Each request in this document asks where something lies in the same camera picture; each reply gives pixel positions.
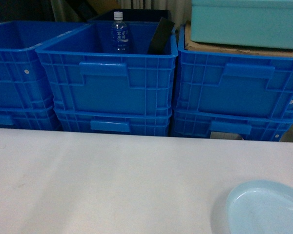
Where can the blue crate top left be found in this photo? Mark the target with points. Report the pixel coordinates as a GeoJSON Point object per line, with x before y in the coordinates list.
{"type": "Point", "coordinates": [23, 81]}

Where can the blue crate bottom middle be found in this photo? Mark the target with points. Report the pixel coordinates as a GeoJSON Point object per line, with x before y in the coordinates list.
{"type": "Point", "coordinates": [108, 123]}

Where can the blue crate top right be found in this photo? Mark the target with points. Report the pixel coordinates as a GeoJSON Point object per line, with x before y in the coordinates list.
{"type": "Point", "coordinates": [231, 84]}

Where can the blue crate top middle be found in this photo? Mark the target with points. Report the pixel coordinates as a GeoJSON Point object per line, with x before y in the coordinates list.
{"type": "Point", "coordinates": [87, 75]}

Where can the black flat board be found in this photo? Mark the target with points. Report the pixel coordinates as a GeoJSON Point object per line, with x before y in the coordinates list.
{"type": "Point", "coordinates": [160, 37]}

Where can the teal plastic bin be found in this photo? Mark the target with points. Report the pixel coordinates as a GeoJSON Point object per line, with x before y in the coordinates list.
{"type": "Point", "coordinates": [256, 23]}

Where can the clear water bottle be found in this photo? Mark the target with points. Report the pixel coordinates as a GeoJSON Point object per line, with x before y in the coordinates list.
{"type": "Point", "coordinates": [119, 34]}

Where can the blue crate bottom right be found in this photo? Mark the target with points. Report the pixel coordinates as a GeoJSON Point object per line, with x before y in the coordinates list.
{"type": "Point", "coordinates": [201, 125]}

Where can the blue crate bottom left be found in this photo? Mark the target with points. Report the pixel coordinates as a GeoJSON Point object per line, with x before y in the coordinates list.
{"type": "Point", "coordinates": [30, 119]}

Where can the blue crate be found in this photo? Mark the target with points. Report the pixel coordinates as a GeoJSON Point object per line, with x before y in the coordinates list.
{"type": "Point", "coordinates": [30, 119]}
{"type": "Point", "coordinates": [87, 75]}
{"type": "Point", "coordinates": [108, 123]}
{"type": "Point", "coordinates": [23, 81]}
{"type": "Point", "coordinates": [231, 84]}
{"type": "Point", "coordinates": [201, 125]}

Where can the light blue oval tray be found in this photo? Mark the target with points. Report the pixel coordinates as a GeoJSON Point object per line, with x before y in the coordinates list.
{"type": "Point", "coordinates": [260, 207]}

